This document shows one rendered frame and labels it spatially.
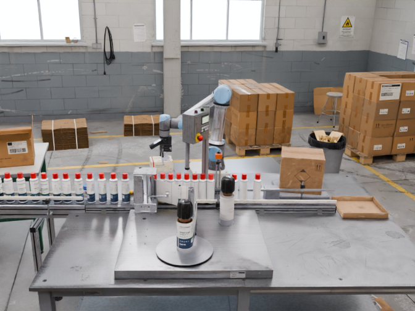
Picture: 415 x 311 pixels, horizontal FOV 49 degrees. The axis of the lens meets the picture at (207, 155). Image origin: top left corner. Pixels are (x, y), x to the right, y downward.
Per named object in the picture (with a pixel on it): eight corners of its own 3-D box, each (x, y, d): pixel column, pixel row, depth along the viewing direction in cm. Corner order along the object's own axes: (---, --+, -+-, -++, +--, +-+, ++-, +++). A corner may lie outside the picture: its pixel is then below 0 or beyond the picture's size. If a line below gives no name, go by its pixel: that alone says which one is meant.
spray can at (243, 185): (239, 203, 299) (240, 175, 292) (238, 200, 304) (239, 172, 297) (247, 203, 299) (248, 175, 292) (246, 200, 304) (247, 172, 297)
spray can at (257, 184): (252, 203, 299) (254, 175, 292) (251, 200, 304) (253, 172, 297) (260, 203, 299) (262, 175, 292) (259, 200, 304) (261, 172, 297)
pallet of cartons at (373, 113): (364, 166, 619) (376, 82, 581) (332, 146, 696) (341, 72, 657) (437, 160, 649) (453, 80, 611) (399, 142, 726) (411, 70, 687)
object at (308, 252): (28, 291, 219) (28, 288, 218) (91, 174, 360) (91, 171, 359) (452, 289, 228) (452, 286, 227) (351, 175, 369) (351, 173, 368)
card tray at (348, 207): (342, 218, 293) (343, 213, 292) (330, 200, 318) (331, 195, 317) (388, 218, 295) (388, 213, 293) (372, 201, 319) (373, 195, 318)
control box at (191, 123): (181, 142, 290) (181, 113, 283) (196, 136, 303) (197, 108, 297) (194, 145, 285) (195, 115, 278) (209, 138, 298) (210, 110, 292)
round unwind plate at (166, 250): (154, 267, 228) (154, 265, 228) (157, 236, 257) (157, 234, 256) (214, 266, 229) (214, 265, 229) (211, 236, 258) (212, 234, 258)
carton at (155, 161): (151, 171, 330) (151, 162, 327) (149, 166, 341) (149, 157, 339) (173, 170, 333) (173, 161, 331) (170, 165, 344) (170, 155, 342)
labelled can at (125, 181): (121, 203, 295) (120, 174, 288) (122, 200, 300) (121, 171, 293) (129, 203, 295) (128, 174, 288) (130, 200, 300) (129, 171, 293)
